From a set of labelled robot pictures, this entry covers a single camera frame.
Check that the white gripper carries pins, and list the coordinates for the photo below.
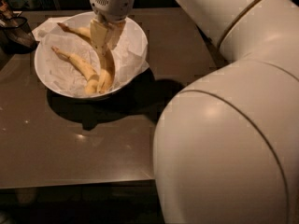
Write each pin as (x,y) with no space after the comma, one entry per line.
(114,2)

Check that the yellow banana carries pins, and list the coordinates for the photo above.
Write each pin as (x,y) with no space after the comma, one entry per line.
(107,72)
(84,68)

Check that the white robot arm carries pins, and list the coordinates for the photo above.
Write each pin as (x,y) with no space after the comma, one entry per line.
(226,147)

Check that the white bowl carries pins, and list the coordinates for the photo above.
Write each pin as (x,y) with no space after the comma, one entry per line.
(46,78)

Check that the white paper liner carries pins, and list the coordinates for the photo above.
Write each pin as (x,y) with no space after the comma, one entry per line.
(62,75)

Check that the white napkin on table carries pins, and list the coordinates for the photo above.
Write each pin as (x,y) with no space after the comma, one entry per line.
(50,27)

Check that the black mesh basket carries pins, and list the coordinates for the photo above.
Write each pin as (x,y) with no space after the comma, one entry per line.
(16,36)

